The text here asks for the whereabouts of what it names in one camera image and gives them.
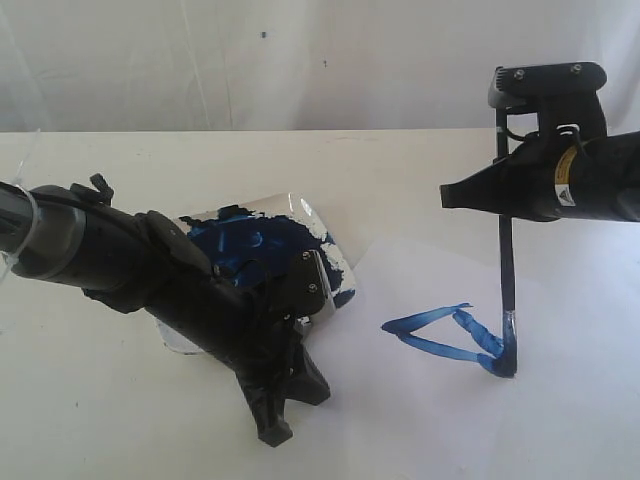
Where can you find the white zip tie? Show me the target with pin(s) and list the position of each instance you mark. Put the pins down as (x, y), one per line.
(11, 257)

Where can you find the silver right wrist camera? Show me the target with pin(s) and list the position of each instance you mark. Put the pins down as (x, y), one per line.
(520, 85)

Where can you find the white paper sheet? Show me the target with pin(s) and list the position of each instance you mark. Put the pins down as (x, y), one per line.
(571, 412)

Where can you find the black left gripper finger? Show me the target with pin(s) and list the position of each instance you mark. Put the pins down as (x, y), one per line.
(266, 402)
(300, 379)

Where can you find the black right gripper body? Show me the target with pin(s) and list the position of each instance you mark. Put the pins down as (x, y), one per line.
(567, 181)

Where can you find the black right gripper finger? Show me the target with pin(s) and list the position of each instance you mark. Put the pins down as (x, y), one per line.
(474, 192)

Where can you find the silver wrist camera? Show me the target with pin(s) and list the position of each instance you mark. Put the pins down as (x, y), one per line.
(307, 290)
(520, 85)

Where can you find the black paintbrush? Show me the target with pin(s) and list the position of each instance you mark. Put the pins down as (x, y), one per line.
(504, 366)

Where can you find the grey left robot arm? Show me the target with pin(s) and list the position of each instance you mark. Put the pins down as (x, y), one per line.
(73, 236)

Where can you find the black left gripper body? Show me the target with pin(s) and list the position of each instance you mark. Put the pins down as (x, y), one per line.
(157, 268)

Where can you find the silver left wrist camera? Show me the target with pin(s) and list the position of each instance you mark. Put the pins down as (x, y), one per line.
(307, 290)

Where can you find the white plate with blue paint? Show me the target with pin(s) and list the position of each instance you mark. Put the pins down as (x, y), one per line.
(267, 233)

